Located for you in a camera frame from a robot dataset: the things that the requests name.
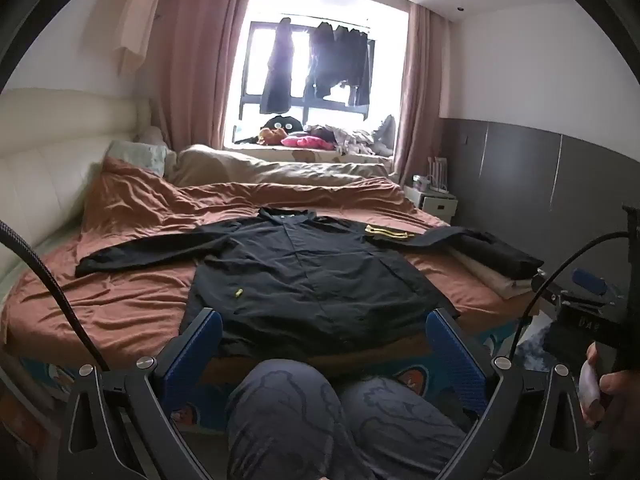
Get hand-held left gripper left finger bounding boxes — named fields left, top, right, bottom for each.
left=65, top=307, right=224, bottom=480

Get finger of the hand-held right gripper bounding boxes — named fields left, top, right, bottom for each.
left=532, top=267, right=623, bottom=312

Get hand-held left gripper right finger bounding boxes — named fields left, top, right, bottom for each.
left=426, top=307, right=587, bottom=480

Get black shirt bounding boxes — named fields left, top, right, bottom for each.
left=75, top=206, right=482, bottom=359

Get pile of clothes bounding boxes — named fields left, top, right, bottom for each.
left=305, top=115, right=397, bottom=157

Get person's right hand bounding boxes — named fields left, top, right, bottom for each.
left=580, top=342, right=640, bottom=429

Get folded black garment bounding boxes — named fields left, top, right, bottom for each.
left=451, top=230, right=545, bottom=282

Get grey patterned pants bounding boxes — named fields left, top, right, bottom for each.
left=226, top=358, right=502, bottom=480

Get brown bed sheet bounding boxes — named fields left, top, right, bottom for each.
left=0, top=155, right=551, bottom=367

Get white nightstand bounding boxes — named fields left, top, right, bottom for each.
left=403, top=185, right=459, bottom=227

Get clutter of nightstand bottles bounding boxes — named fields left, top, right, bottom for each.
left=412, top=156, right=452, bottom=195

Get beige duvet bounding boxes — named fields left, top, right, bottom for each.
left=169, top=143, right=402, bottom=189

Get pale patterned pillow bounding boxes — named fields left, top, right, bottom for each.
left=106, top=140, right=169, bottom=177

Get white plush toy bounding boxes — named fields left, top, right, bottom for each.
left=136, top=126, right=166, bottom=147

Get brown plush toy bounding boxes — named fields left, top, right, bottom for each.
left=256, top=128, right=289, bottom=147

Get pink cushion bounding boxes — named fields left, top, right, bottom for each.
left=280, top=132, right=334, bottom=150

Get black plush toy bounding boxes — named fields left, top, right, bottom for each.
left=261, top=115, right=304, bottom=134

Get cream padded headboard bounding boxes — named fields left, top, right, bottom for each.
left=0, top=88, right=154, bottom=283

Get pink curtain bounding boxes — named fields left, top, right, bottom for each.
left=391, top=2, right=449, bottom=182
left=151, top=0, right=257, bottom=155

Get long dark hanging garment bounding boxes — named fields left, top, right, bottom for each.
left=258, top=17, right=295, bottom=115

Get cream hanging cloth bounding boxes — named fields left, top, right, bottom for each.
left=112, top=0, right=169, bottom=77

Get black braided cable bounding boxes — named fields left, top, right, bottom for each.
left=514, top=231, right=632, bottom=357
left=0, top=219, right=110, bottom=372

